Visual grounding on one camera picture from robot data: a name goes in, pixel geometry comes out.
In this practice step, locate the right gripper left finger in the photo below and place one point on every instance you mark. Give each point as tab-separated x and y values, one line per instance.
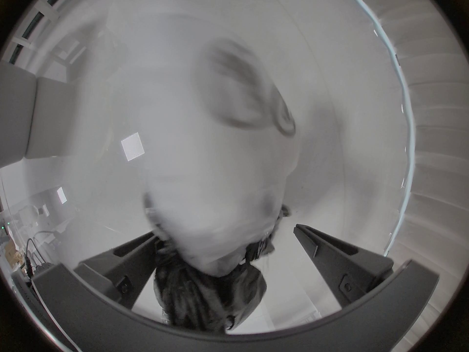
117	270

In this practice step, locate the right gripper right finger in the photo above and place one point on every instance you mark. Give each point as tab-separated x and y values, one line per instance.
344	270

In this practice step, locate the black plastic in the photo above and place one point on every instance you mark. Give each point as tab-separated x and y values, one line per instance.
190	299

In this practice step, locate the white printed plastic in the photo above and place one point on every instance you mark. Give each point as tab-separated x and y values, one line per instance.
220	178

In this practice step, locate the white curtain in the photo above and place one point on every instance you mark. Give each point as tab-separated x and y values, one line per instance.
432	123

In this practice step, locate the window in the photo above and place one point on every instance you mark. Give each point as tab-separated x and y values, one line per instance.
40	17

